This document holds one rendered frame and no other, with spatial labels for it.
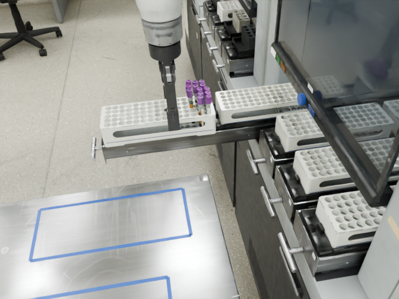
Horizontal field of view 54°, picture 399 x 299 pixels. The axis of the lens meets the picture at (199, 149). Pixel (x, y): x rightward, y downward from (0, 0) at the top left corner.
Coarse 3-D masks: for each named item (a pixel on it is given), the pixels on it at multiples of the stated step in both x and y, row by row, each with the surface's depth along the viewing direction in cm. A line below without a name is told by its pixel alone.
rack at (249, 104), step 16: (224, 96) 116; (240, 96) 115; (256, 96) 116; (272, 96) 115; (288, 96) 115; (224, 112) 111; (240, 112) 119; (256, 112) 119; (272, 112) 118; (288, 112) 115
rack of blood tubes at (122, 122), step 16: (112, 112) 103; (128, 112) 102; (144, 112) 103; (160, 112) 101; (192, 112) 101; (112, 128) 98; (128, 128) 98; (144, 128) 106; (160, 128) 106; (192, 128) 102; (208, 128) 102; (112, 144) 101
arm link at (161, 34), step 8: (144, 24) 84; (152, 24) 83; (160, 24) 82; (168, 24) 83; (176, 24) 84; (144, 32) 86; (152, 32) 84; (160, 32) 84; (168, 32) 84; (176, 32) 85; (152, 40) 85; (160, 40) 85; (168, 40) 85; (176, 40) 86
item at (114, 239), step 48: (96, 192) 95; (144, 192) 94; (192, 192) 93; (0, 240) 85; (48, 240) 85; (96, 240) 84; (144, 240) 84; (192, 240) 83; (0, 288) 76; (48, 288) 76; (96, 288) 76; (144, 288) 75; (192, 288) 75
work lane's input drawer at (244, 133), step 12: (216, 120) 115; (252, 120) 114; (264, 120) 114; (216, 132) 113; (228, 132) 114; (240, 132) 114; (252, 132) 115; (132, 144) 111; (144, 144) 112; (156, 144) 112; (168, 144) 113; (180, 144) 114; (192, 144) 114; (204, 144) 115; (108, 156) 112; (120, 156) 113
